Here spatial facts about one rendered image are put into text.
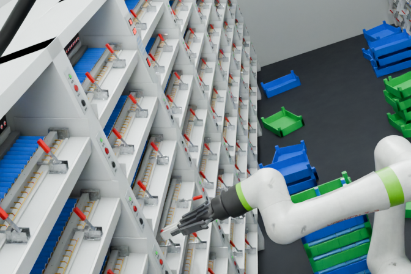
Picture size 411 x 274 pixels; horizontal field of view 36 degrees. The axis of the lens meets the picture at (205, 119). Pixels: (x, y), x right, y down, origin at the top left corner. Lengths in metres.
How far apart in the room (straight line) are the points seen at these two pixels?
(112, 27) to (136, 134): 0.43
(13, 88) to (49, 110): 0.28
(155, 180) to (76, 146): 0.59
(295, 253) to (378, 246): 1.19
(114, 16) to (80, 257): 1.01
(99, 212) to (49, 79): 0.36
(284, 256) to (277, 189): 1.52
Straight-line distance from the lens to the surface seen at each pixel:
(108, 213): 1.62
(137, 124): 2.08
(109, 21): 2.24
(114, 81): 1.96
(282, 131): 4.53
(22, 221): 1.31
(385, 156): 2.04
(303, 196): 2.94
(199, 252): 2.36
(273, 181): 1.88
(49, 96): 1.60
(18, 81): 1.37
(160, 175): 2.13
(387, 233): 2.19
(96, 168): 1.65
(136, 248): 1.76
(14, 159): 1.50
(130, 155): 1.89
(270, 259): 3.39
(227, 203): 1.91
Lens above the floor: 1.95
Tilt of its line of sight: 21 degrees down
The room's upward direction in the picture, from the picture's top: 22 degrees counter-clockwise
